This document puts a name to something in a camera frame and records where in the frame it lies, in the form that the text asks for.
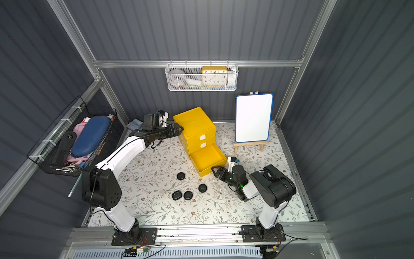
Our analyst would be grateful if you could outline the yellow drawer cabinet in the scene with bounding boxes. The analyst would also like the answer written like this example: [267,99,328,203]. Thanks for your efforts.
[173,107,216,154]

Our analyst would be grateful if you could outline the black round earphone case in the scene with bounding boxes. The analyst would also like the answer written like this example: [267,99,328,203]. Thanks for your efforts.
[177,172,186,181]
[198,183,208,193]

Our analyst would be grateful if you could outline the black oval earphone case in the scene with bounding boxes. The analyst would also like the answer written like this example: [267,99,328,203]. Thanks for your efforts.
[183,191,193,200]

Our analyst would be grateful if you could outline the black square earphone case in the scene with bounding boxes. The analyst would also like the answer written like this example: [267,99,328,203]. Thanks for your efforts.
[171,191,183,201]

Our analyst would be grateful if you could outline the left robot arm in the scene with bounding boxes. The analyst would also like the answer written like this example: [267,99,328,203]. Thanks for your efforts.
[82,111,184,233]

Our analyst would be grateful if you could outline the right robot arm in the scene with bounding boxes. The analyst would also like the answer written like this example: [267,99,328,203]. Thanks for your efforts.
[211,164,296,234]

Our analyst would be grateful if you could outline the wooden easel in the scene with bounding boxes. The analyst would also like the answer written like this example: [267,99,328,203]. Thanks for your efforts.
[232,91,269,154]

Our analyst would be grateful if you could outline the white tape roll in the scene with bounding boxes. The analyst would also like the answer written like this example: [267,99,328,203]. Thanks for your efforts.
[166,69,186,88]

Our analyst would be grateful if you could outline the blue oval case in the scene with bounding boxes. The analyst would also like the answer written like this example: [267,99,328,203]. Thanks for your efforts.
[71,116,112,158]

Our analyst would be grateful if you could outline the yellow alarm clock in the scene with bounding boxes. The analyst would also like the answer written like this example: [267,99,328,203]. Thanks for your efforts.
[202,66,229,87]

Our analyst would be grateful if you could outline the pink item in basket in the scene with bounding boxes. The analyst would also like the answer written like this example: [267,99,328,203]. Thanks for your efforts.
[73,123,86,138]

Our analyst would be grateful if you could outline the black remote in basket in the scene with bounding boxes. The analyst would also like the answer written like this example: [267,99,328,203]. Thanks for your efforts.
[51,131,77,167]

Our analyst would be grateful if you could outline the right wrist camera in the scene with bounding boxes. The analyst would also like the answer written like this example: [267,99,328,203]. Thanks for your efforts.
[227,156,239,173]

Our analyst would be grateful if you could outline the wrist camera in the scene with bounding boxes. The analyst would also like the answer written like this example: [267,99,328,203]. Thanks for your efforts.
[155,110,169,128]
[227,156,239,173]

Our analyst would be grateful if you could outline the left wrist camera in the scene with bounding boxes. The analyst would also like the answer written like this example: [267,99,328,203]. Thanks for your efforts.
[155,110,169,128]

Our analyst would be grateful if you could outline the white wire wall basket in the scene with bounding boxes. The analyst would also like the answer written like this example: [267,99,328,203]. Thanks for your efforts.
[165,64,239,92]

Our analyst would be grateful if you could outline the white board blue frame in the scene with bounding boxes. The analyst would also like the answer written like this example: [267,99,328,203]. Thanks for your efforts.
[234,93,274,144]

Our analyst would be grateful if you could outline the black wire side basket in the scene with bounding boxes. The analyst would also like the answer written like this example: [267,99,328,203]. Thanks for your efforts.
[28,97,119,177]

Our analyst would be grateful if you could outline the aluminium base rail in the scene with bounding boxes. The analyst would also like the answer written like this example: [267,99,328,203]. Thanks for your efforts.
[65,222,331,250]

